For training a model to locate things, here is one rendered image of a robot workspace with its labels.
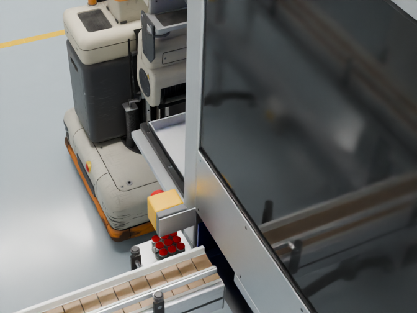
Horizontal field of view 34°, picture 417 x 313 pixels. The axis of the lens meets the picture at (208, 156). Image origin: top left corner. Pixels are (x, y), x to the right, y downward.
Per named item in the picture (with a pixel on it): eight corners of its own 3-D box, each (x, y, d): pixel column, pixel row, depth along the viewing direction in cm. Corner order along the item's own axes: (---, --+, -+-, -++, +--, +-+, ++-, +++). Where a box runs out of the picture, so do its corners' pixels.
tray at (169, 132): (285, 181, 183) (286, 172, 181) (198, 210, 174) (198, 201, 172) (228, 108, 205) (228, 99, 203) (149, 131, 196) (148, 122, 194)
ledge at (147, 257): (204, 274, 162) (204, 269, 160) (154, 293, 157) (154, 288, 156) (180, 234, 171) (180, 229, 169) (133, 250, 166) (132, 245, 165)
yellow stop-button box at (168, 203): (187, 228, 159) (187, 208, 154) (159, 238, 157) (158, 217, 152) (174, 207, 164) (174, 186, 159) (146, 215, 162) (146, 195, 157)
